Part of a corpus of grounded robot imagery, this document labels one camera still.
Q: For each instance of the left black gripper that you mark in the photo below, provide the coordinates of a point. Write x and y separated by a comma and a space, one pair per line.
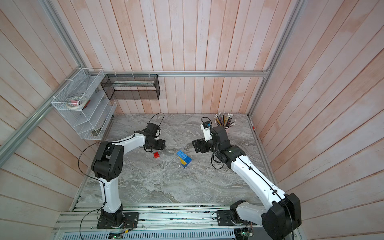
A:
161, 145

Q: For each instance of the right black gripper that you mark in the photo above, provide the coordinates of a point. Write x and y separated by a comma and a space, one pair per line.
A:
198, 147

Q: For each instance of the small red lego brick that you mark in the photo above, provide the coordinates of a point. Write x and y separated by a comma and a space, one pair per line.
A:
156, 154

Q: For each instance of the light blue long lego brick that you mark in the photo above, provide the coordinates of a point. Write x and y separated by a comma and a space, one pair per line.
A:
184, 157

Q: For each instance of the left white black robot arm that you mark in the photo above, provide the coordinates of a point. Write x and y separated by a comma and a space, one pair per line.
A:
108, 165

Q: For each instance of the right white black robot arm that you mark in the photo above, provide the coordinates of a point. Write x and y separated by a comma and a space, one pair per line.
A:
280, 213

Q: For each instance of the bundle of coloured pencils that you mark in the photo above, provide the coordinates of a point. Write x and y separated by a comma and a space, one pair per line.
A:
224, 119

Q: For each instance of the black mesh basket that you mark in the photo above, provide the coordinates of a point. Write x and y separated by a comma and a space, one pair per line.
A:
131, 87

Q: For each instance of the tape roll on shelf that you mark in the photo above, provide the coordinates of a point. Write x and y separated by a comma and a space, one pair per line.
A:
76, 102

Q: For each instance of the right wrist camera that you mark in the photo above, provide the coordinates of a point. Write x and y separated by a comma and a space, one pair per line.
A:
206, 128

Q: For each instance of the white wire shelf rack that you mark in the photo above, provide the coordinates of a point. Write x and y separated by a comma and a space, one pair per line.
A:
85, 107

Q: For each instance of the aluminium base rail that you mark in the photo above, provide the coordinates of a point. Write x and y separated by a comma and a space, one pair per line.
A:
151, 217

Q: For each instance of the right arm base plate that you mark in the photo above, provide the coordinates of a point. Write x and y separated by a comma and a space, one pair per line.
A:
226, 218

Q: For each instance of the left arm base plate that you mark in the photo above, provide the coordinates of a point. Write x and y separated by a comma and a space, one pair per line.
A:
126, 220

